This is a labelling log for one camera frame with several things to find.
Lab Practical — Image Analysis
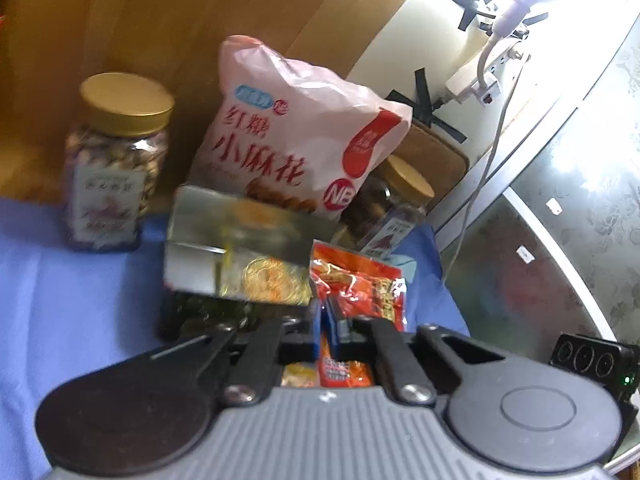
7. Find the red snack packet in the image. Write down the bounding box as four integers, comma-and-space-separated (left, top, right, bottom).
310, 240, 407, 388

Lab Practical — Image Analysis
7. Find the dark open snack box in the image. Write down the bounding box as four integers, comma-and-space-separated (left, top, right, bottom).
160, 185, 343, 340

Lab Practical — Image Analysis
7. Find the right nut jar gold lid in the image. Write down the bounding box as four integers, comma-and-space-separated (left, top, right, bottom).
344, 153, 437, 261

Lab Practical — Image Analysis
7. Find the nut jar gold lid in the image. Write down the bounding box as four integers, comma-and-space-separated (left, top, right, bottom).
344, 153, 437, 261
62, 71, 177, 254

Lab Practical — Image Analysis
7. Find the brown wooden board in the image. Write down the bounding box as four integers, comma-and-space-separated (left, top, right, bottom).
393, 122, 469, 208

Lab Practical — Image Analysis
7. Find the pink twisted dough snack bag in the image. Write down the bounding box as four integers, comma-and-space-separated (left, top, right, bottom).
188, 35, 412, 220

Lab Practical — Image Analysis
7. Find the blue patterned tablecloth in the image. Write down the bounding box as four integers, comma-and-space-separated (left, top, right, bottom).
0, 194, 471, 480

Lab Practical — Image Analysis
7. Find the white power strip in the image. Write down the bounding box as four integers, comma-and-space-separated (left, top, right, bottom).
445, 37, 524, 106

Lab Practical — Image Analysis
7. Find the left nut jar gold lid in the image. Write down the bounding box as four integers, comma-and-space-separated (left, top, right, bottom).
62, 71, 177, 254

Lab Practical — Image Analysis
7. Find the white power cable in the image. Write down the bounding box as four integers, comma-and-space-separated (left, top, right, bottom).
441, 34, 526, 281

